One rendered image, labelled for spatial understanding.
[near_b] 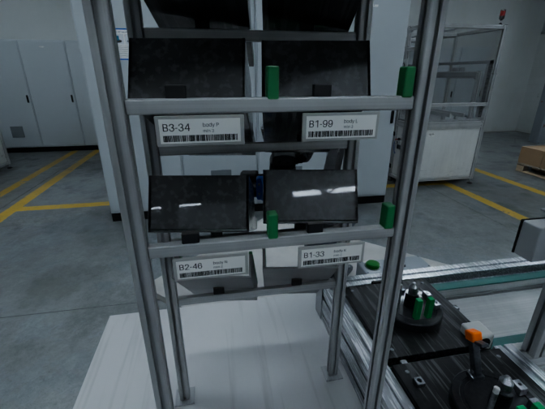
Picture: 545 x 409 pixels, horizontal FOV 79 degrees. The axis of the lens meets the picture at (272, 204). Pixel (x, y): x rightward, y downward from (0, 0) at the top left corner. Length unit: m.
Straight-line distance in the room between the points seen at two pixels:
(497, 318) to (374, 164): 3.21
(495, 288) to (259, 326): 0.68
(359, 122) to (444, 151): 4.88
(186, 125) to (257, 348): 0.66
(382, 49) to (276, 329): 3.41
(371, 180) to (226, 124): 3.84
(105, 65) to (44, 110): 7.85
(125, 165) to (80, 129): 7.67
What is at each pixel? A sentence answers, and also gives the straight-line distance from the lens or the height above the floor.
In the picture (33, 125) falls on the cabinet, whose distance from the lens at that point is 8.34.
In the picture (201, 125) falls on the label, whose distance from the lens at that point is 0.35.
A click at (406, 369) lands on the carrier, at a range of 0.75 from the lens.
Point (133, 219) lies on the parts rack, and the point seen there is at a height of 1.35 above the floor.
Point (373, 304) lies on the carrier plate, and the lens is 0.88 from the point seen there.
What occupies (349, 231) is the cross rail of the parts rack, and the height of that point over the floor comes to 1.31.
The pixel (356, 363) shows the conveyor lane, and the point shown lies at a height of 0.93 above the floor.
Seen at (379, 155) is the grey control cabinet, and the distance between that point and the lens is 4.10.
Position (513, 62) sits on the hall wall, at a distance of 11.26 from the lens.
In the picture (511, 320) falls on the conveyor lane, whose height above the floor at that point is 0.92.
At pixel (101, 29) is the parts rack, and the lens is 0.36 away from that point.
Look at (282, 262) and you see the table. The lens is 1.21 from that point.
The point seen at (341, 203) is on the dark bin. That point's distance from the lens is 0.46.
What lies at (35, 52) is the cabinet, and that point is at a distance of 8.15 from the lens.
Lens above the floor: 1.49
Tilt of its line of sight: 22 degrees down
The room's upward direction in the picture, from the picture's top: straight up
